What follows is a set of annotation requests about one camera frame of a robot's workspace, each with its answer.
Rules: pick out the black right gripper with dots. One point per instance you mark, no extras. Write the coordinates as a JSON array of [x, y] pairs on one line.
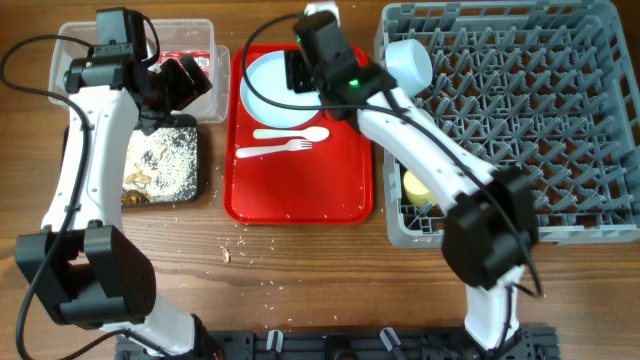
[[298, 70]]

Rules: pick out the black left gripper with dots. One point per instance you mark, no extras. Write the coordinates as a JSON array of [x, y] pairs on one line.
[[187, 91]]

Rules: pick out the rice and food leftovers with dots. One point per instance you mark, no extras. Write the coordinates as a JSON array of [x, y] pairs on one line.
[[160, 165]]

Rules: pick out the light blue bowl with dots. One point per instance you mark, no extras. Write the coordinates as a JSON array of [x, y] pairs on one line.
[[409, 63]]

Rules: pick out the yellow plastic cup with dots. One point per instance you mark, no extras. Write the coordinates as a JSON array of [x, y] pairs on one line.
[[418, 194]]

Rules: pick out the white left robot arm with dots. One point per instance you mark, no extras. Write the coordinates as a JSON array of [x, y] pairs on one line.
[[80, 265]]

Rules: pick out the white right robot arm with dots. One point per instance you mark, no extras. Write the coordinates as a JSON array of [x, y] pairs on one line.
[[490, 225]]

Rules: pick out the black waste tray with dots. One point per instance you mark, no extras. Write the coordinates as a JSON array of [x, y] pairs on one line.
[[165, 165]]

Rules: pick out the clear plastic waste bin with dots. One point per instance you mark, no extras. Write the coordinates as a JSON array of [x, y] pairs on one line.
[[174, 35]]

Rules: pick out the grey dishwasher rack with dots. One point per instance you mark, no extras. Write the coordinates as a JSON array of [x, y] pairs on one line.
[[546, 86]]

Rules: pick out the light blue plate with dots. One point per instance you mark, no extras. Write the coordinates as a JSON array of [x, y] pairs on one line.
[[268, 76]]

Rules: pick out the red snack wrapper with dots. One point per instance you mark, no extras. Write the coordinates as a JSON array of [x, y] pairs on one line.
[[202, 58]]

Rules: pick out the white plastic spoon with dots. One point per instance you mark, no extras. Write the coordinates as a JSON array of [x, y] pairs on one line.
[[312, 134]]

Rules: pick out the pink plastic fork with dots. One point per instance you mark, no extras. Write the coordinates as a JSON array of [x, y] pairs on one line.
[[290, 146]]

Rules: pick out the red serving tray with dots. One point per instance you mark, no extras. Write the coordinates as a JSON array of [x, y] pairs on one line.
[[330, 183]]

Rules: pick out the food scrap on table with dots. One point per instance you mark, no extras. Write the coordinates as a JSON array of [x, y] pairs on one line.
[[226, 256]]

